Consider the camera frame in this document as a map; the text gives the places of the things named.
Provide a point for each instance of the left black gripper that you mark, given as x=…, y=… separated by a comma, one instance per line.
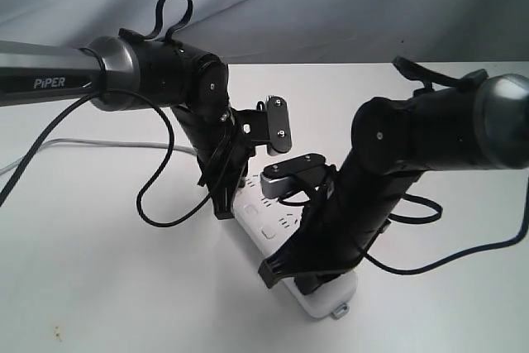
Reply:
x=223, y=155

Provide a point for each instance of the white five-outlet power strip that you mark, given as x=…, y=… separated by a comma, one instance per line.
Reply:
x=269, y=224

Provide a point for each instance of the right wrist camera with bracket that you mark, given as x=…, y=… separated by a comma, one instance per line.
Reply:
x=295, y=182

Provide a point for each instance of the grey backdrop cloth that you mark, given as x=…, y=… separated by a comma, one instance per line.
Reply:
x=293, y=31

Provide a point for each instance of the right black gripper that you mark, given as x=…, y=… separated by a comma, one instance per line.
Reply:
x=338, y=233

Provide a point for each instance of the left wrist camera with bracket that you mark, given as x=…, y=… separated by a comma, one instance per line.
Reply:
x=267, y=124

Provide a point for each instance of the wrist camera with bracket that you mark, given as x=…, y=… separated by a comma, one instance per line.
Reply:
x=295, y=182
x=267, y=124

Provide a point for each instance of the right black Piper robot arm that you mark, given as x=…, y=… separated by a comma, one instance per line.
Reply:
x=478, y=123

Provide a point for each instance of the left black Piper robot arm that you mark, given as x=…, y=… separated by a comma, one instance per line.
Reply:
x=124, y=74

